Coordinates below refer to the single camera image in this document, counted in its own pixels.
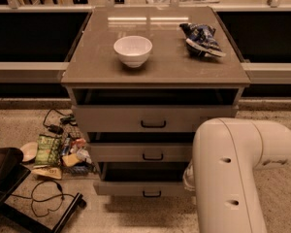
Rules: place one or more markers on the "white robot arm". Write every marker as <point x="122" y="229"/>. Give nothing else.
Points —
<point x="225" y="153"/>

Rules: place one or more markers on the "black chair base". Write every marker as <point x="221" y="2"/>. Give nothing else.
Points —
<point x="12" y="174"/>

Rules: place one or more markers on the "yellow sponge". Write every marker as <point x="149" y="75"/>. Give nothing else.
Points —
<point x="70" y="160"/>

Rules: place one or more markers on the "white ceramic bowl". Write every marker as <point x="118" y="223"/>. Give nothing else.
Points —
<point x="133" y="51"/>

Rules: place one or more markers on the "grey drawer cabinet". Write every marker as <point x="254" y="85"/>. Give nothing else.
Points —
<point x="171" y="76"/>

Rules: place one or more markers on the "green chip bag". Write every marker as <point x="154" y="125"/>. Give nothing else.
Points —
<point x="47" y="151"/>

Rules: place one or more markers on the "tan snack bag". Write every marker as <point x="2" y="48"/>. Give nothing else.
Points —
<point x="50" y="172"/>

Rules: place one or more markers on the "white plate on floor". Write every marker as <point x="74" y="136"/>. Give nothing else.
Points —
<point x="29" y="151"/>

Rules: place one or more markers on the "grey drawer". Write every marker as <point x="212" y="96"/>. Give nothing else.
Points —
<point x="141" y="152"/>
<point x="147" y="179"/>
<point x="156" y="118"/>

